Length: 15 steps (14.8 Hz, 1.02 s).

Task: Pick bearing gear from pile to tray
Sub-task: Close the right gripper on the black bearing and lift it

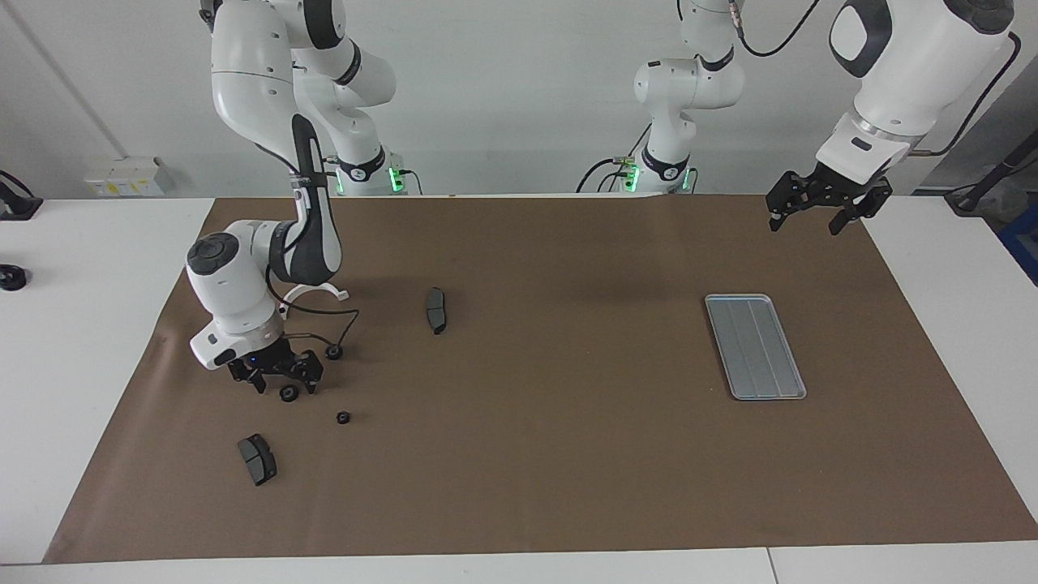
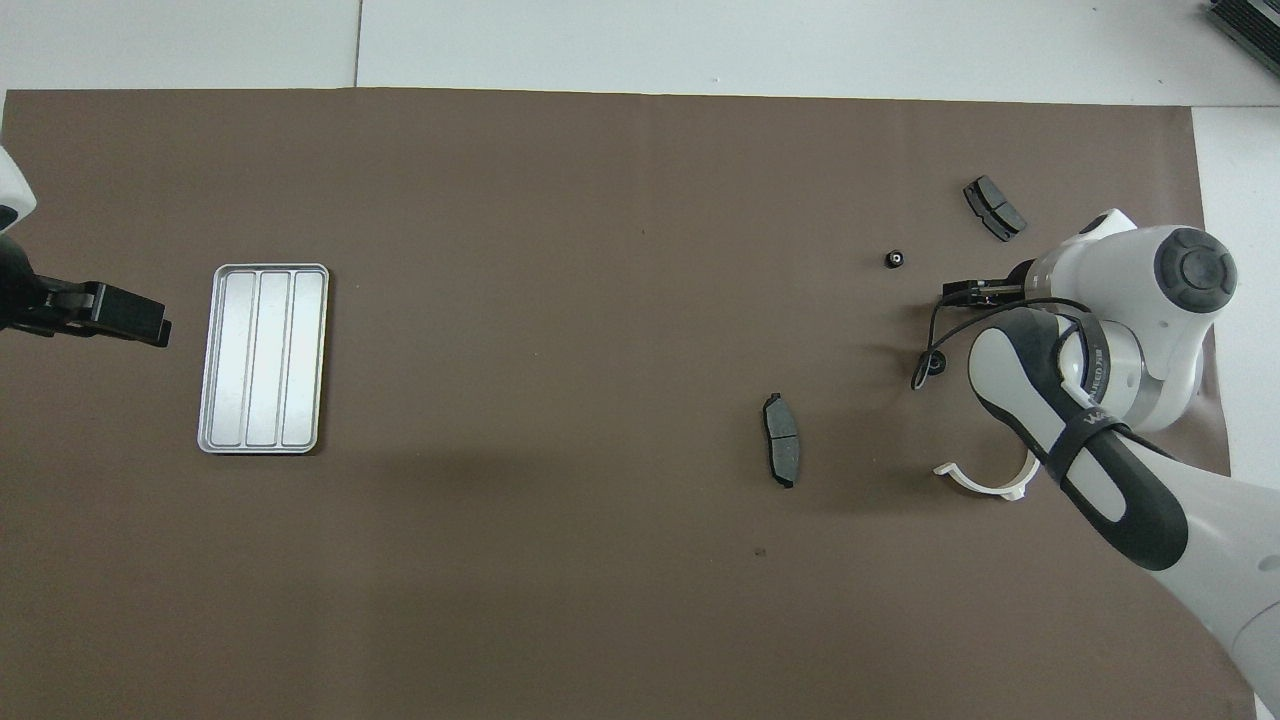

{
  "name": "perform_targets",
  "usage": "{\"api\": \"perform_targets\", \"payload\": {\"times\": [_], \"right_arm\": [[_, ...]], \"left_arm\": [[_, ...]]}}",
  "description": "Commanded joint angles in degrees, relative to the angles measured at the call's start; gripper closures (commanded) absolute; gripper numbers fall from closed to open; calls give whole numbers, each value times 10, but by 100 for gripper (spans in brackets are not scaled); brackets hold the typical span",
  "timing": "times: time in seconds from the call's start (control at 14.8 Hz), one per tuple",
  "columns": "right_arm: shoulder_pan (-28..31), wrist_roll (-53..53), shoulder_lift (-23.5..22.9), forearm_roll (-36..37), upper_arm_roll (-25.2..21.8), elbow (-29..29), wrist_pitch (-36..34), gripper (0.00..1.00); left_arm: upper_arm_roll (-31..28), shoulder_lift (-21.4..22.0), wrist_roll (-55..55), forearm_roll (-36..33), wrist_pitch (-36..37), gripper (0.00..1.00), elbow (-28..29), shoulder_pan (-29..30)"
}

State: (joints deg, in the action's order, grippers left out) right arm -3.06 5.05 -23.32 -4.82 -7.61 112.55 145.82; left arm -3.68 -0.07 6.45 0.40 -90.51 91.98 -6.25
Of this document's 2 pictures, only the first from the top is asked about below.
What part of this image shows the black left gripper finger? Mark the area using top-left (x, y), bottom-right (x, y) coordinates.
top-left (766, 170), bottom-right (821, 234)
top-left (827, 180), bottom-right (894, 237)

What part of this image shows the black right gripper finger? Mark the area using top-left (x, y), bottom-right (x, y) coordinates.
top-left (227, 361), bottom-right (270, 396)
top-left (288, 349), bottom-right (325, 397)

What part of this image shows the grey metal tray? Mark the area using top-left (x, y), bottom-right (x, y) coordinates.
top-left (704, 294), bottom-right (809, 402)

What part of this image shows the wide dark grey brake pad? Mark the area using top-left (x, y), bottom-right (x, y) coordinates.
top-left (237, 434), bottom-right (278, 487)

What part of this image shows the black stand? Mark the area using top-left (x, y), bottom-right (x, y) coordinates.
top-left (945, 134), bottom-right (1038, 217)

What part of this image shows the blue crate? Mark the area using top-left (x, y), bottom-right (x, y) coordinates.
top-left (996, 201), bottom-right (1038, 286)

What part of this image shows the brown paper mat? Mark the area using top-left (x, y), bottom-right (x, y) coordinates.
top-left (42, 193), bottom-right (1038, 565)

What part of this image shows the black table clamp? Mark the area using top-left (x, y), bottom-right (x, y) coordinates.
top-left (0, 170), bottom-right (43, 221)

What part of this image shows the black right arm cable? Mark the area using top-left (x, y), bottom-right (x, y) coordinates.
top-left (264, 268), bottom-right (360, 350)

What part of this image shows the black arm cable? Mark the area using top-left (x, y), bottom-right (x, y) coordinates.
top-left (264, 268), bottom-right (360, 350)
top-left (730, 0), bottom-right (1021, 157)

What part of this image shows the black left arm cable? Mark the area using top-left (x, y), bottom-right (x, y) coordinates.
top-left (730, 0), bottom-right (1021, 157)

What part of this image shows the white curved plastic bracket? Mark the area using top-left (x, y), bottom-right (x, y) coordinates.
top-left (280, 280), bottom-right (351, 309)

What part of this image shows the black left base cable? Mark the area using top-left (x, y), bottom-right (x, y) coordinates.
top-left (576, 126), bottom-right (651, 194)

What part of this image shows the white wall socket box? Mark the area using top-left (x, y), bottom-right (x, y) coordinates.
top-left (84, 157), bottom-right (175, 198)

